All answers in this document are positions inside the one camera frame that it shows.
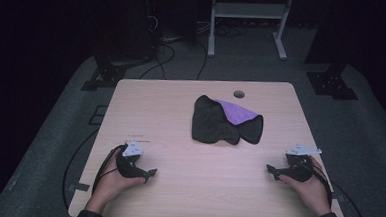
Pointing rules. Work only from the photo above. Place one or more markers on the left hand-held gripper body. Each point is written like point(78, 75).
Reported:
point(129, 165)

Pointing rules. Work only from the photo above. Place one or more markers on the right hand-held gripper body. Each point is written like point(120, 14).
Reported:
point(299, 169)

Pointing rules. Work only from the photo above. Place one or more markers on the black and purple towel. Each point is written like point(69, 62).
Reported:
point(213, 123)

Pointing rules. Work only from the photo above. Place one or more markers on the person's left hand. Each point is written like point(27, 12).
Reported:
point(108, 180)

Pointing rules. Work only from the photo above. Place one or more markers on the person's right hand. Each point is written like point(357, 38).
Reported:
point(313, 193)

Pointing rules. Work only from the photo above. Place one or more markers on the grey floor tape strip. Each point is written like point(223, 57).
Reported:
point(79, 187)

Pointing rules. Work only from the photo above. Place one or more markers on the black floor tape rectangle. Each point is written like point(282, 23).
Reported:
point(98, 115)

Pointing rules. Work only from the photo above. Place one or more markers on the grey round table grommet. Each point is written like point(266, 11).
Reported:
point(239, 94)

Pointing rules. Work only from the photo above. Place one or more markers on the dark equipment cabinet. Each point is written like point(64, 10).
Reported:
point(128, 21)

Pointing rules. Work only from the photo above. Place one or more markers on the white metal stand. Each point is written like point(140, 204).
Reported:
point(247, 10)

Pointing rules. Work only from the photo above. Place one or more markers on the black stand base plate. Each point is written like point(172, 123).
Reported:
point(332, 85)
point(107, 75)

